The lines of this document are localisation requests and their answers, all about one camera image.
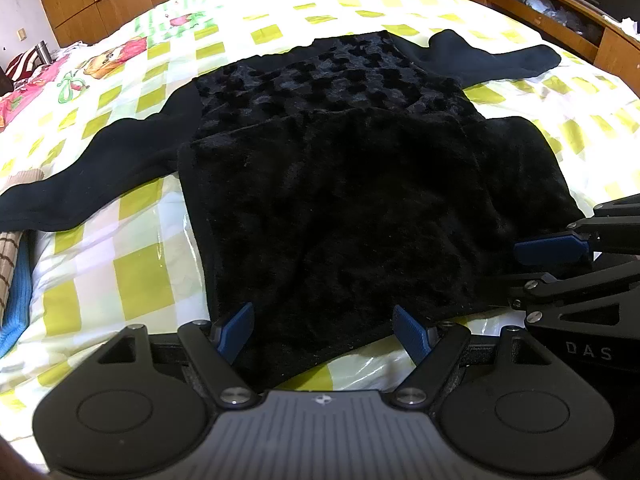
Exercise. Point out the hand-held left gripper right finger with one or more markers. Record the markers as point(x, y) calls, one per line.
point(411, 335)

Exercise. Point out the black fleece top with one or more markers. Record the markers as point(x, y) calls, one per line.
point(320, 200)

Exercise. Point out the brown striped cloth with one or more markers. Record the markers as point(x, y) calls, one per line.
point(10, 260)

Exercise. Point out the red white striped cloth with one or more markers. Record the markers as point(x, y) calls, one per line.
point(22, 65)

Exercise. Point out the green checkered plastic sheet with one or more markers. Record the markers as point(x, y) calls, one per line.
point(130, 270)

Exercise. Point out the beige ribbed cloth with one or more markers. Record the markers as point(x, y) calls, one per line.
point(25, 180)

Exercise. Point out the cartoon printed quilt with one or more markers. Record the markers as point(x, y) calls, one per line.
point(107, 62)

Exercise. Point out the metal flask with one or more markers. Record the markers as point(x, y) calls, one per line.
point(42, 53)

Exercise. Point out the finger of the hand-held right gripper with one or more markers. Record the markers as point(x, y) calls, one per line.
point(550, 251)
point(575, 287)

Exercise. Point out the grey bundled clothes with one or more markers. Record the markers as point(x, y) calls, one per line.
point(545, 7)

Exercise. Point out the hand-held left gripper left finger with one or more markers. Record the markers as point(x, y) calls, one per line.
point(235, 332)

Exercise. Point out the wooden cabinet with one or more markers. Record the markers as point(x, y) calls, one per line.
point(612, 45)

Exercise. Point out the blue knit cloth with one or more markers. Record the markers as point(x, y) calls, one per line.
point(15, 305)

